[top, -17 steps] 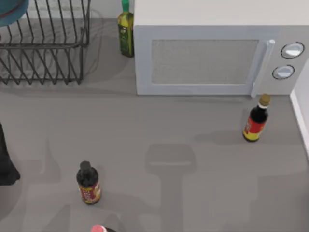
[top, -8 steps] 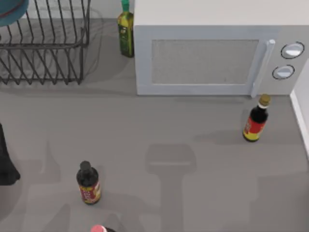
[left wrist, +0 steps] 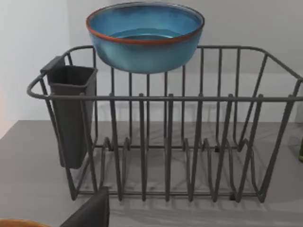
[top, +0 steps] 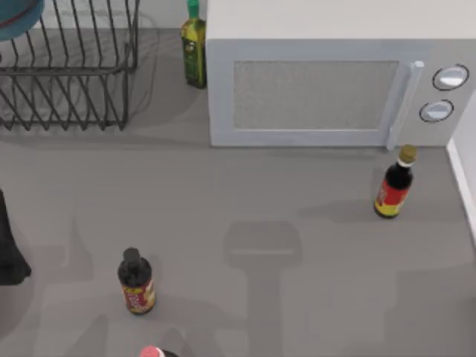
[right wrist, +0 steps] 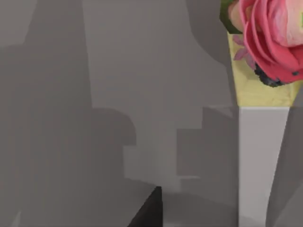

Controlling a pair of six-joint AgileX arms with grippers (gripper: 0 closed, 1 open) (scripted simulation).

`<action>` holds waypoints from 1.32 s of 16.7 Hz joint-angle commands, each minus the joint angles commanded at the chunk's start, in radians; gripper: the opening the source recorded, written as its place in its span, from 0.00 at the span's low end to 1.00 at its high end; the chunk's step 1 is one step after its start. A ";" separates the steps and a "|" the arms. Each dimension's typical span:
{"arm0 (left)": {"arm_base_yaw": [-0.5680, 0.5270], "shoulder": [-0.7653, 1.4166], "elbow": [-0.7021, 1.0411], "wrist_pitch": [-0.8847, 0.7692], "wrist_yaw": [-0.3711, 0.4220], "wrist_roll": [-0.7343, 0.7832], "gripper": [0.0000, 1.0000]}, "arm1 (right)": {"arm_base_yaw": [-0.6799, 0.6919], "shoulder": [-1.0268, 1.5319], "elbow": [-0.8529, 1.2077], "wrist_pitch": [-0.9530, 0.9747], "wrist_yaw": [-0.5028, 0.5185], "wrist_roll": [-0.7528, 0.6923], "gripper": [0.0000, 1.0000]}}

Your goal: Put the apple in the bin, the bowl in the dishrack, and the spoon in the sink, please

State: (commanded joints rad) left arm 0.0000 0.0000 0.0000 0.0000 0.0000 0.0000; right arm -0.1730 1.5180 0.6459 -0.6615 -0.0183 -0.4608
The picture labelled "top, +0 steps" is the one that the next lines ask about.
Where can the bottle with pink cap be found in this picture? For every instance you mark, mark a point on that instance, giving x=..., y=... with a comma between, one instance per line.
x=152, y=352

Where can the teal bowl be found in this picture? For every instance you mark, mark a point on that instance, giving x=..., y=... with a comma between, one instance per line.
x=16, y=18

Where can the pale microwave oven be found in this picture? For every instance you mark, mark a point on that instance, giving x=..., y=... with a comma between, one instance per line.
x=327, y=26

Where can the green oil bottle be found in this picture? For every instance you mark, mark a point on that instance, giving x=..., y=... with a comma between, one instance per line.
x=194, y=52

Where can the small microwave knob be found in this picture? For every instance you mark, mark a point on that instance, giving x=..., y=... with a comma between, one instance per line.
x=436, y=110

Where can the dark bottle with black cap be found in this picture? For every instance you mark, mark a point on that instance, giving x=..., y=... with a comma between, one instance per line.
x=135, y=282

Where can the large microwave knob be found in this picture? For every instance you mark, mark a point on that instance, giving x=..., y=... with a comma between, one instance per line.
x=450, y=76

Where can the microwave door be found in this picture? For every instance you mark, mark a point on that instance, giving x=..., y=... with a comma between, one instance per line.
x=223, y=93

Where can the dark bottle with gold cap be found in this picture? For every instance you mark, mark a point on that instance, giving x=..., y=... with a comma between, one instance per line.
x=396, y=186

